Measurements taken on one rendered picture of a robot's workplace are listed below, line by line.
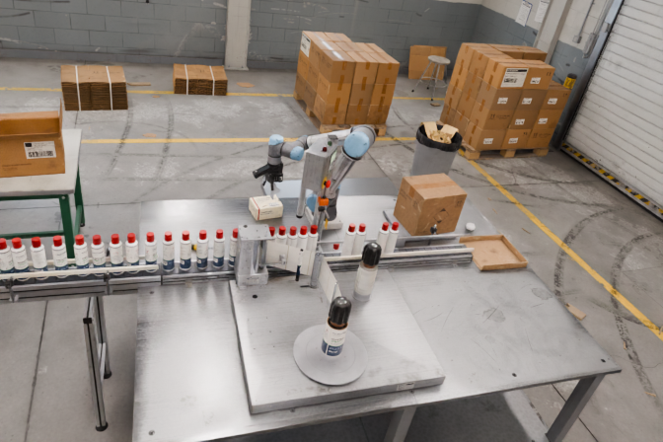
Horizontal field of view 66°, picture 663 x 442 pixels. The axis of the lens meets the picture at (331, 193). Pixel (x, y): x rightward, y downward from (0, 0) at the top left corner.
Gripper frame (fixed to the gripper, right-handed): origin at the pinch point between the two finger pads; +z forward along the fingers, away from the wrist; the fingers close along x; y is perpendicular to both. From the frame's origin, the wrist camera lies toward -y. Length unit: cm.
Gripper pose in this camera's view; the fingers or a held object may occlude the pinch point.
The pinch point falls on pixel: (266, 192)
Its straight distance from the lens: 291.9
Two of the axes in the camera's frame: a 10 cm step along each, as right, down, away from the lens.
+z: -1.5, 8.4, 5.2
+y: 8.9, -1.1, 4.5
